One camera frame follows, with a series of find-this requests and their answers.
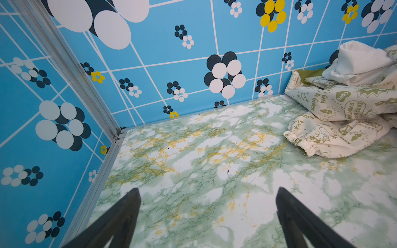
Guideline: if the white cloth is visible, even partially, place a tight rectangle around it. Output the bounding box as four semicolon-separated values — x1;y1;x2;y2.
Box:
322;41;397;86

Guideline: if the cream green printed cloth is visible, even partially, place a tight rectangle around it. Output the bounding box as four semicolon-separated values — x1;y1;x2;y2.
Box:
283;44;397;159

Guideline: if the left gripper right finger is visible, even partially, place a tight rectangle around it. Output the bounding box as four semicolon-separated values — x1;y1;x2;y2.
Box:
276;187;354;248

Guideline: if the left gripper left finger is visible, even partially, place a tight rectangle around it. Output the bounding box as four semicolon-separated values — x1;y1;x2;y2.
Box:
64;188;141;248

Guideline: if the olive green cloth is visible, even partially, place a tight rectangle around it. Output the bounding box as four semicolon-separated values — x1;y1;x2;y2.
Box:
295;69;325;84

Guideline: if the left aluminium corner post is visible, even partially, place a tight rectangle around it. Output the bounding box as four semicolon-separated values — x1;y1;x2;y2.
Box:
9;1;127;141

